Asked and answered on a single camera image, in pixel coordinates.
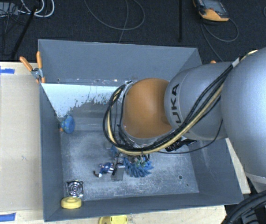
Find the grey metal bin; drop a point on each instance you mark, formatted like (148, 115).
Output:
(88, 62)

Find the small silver computer fan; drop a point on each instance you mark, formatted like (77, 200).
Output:
(74, 188)

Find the blue round toy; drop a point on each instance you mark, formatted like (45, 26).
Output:
(67, 124)

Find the blue bristly cloth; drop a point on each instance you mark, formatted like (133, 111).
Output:
(139, 170)

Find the pale wood board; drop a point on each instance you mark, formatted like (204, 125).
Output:
(18, 136)

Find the blue toy figure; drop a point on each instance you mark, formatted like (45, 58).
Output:
(105, 167)

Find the yellow round disc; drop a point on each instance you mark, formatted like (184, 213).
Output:
(71, 203)
(113, 219)

